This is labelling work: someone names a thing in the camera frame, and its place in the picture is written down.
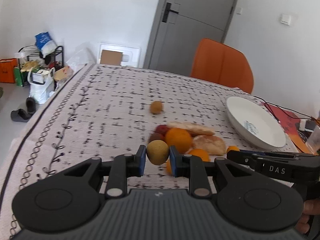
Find small kumquat orange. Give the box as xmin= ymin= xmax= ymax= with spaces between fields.
xmin=226 ymin=146 xmax=240 ymax=153

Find medium orange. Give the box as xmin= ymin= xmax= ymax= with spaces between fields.
xmin=188 ymin=148 xmax=210 ymax=162

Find small tangerine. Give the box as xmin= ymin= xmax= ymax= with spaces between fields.
xmin=165 ymin=160 xmax=172 ymax=176

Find long pomelo peel piece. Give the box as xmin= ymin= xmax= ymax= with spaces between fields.
xmin=167 ymin=121 xmax=215 ymax=136

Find large orange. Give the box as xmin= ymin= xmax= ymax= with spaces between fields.
xmin=165 ymin=128 xmax=193 ymax=154

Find yellow-green round fruit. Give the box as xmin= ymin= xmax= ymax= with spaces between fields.
xmin=146 ymin=140 xmax=169 ymax=165

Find dark red-brown fruit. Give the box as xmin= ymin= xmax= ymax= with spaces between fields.
xmin=148 ymin=132 xmax=165 ymax=143

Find red lychee fruit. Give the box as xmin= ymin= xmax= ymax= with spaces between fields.
xmin=155 ymin=125 xmax=170 ymax=135

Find brown round fruit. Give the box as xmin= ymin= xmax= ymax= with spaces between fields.
xmin=150 ymin=101 xmax=163 ymax=114

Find right hand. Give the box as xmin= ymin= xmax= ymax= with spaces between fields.
xmin=296 ymin=199 xmax=320 ymax=234

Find red orange placemat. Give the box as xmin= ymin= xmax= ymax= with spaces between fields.
xmin=259 ymin=102 xmax=314 ymax=154

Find white ceramic plate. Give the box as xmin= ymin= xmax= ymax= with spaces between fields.
xmin=226 ymin=96 xmax=286 ymax=150

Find black slippers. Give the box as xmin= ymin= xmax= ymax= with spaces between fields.
xmin=10 ymin=97 xmax=36 ymax=122

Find patterned white tablecloth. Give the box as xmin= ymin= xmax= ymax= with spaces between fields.
xmin=1 ymin=64 xmax=301 ymax=239

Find white shopping bag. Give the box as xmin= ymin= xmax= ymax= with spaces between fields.
xmin=27 ymin=68 xmax=55 ymax=105

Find green paper bag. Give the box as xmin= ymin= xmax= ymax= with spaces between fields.
xmin=14 ymin=67 xmax=28 ymax=87

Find orange chair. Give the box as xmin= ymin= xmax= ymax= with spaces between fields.
xmin=190 ymin=38 xmax=254 ymax=94

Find black metal rack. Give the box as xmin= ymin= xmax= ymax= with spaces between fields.
xmin=16 ymin=45 xmax=64 ymax=87

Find orange paper bag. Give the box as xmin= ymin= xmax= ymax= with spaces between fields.
xmin=0 ymin=58 xmax=18 ymax=83

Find clear plastic bag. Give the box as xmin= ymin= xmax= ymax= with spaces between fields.
xmin=66 ymin=42 xmax=97 ymax=74

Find brown cardboard piece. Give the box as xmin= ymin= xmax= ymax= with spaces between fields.
xmin=100 ymin=50 xmax=123 ymax=66

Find blue white plastic bag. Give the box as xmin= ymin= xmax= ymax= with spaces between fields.
xmin=35 ymin=32 xmax=57 ymax=57

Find white foam packaging board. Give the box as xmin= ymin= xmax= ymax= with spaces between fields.
xmin=97 ymin=43 xmax=140 ymax=67

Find grey door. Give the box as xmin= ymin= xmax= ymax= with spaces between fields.
xmin=143 ymin=0 xmax=237 ymax=76

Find black cable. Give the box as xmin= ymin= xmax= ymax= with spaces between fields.
xmin=252 ymin=94 xmax=320 ymax=126

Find white wall switch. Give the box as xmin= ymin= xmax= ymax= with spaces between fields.
xmin=279 ymin=14 xmax=292 ymax=26

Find small wall switch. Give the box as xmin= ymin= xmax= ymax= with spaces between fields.
xmin=236 ymin=7 xmax=243 ymax=15

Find black door handle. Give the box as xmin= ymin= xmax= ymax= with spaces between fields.
xmin=162 ymin=2 xmax=179 ymax=23

